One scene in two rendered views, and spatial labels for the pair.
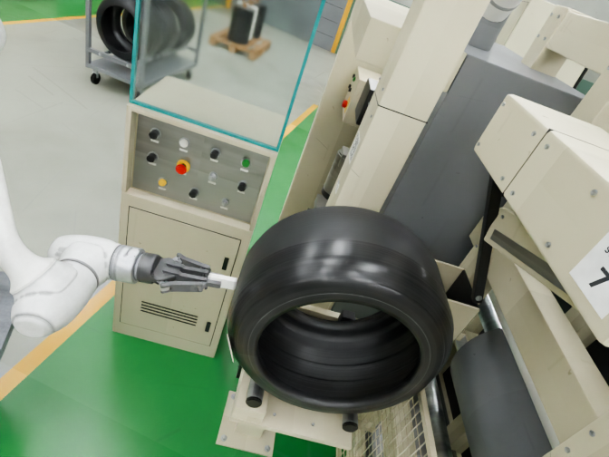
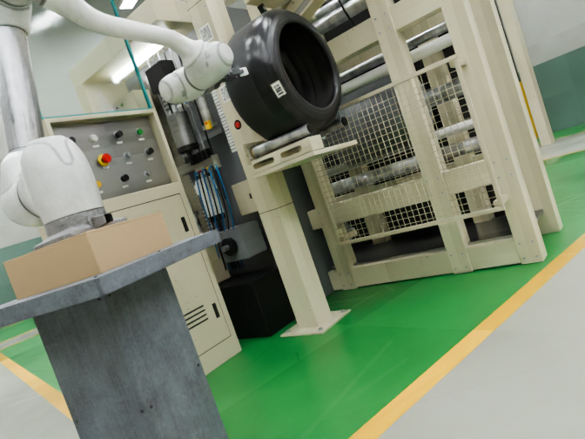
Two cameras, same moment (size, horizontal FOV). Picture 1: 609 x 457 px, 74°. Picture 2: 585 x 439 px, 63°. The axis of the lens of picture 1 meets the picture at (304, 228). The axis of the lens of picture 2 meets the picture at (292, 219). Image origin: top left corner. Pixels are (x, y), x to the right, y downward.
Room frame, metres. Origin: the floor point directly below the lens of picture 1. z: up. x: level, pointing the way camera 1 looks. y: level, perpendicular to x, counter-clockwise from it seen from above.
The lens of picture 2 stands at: (-0.72, 1.44, 0.70)
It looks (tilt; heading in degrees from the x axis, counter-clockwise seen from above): 4 degrees down; 318
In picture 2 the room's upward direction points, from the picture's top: 19 degrees counter-clockwise
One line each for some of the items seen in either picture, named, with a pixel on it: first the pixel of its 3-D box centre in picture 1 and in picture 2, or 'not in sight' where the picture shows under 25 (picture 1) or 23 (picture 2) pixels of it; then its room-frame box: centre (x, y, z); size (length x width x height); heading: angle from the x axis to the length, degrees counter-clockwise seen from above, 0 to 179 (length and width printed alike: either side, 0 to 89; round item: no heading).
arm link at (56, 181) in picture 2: not in sight; (58, 178); (0.60, 0.98, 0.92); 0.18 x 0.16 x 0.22; 5
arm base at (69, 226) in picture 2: not in sight; (83, 225); (0.57, 0.98, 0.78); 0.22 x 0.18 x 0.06; 15
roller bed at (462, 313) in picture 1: (429, 311); not in sight; (1.09, -0.51, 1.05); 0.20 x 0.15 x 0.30; 8
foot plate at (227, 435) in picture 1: (249, 422); (315, 321); (1.07, -0.11, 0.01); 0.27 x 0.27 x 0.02; 8
